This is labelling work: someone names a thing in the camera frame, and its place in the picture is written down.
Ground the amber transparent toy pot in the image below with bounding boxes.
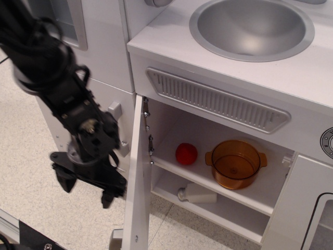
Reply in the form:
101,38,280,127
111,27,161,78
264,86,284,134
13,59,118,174
205,140,267,190

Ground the aluminium frame rail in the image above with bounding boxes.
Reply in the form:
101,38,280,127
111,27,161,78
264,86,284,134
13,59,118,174
1,209,20,243

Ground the grey recessed dispenser panel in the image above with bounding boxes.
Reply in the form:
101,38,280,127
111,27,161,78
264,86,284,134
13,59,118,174
50,0,88,51

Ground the white toy fridge cabinet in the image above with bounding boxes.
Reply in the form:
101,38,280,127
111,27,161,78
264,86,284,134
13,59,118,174
24,1,136,178

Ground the silver round sink bowl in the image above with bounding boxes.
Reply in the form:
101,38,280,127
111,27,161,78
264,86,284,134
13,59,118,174
189,1,315,63

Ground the white toy bottle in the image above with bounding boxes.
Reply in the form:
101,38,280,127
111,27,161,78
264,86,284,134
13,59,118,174
177,183,217,203

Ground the grey fridge door handle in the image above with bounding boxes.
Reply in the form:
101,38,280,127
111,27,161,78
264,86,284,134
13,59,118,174
108,101,130,157

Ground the lower metal door hinge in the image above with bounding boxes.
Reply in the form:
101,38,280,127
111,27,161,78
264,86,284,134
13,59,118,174
148,135,155,165

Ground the red toy ball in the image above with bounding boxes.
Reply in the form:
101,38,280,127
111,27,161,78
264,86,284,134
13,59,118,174
175,143,198,165

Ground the white cabinet door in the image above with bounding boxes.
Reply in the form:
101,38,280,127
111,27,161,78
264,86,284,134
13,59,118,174
121,95,151,249

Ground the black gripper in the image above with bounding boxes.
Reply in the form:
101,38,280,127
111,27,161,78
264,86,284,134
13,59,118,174
50,152,127,209

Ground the grey cabinet door handle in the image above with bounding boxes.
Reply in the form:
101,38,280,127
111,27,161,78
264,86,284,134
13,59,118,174
109,229,123,250

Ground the grey vent grille panel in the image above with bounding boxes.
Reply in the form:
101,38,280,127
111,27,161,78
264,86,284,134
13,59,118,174
146,67,291,134

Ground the metal door hinge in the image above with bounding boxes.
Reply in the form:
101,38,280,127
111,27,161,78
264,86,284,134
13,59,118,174
148,135,155,165
143,97,150,131

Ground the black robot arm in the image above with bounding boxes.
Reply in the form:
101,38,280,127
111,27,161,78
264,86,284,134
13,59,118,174
1,1,126,208

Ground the upper metal door hinge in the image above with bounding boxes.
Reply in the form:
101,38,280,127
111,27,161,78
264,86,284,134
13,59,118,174
143,97,150,131

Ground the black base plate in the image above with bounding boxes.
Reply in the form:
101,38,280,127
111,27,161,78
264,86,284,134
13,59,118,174
1,221,65,249

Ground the black round dial knob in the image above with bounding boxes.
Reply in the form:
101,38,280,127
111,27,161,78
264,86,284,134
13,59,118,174
320,128,333,159

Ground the white oven door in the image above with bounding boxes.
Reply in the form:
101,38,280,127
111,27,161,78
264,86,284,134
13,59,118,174
262,155,332,249

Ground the white toy kitchen unit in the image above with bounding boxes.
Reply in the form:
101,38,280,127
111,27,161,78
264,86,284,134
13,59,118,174
122,1,332,249

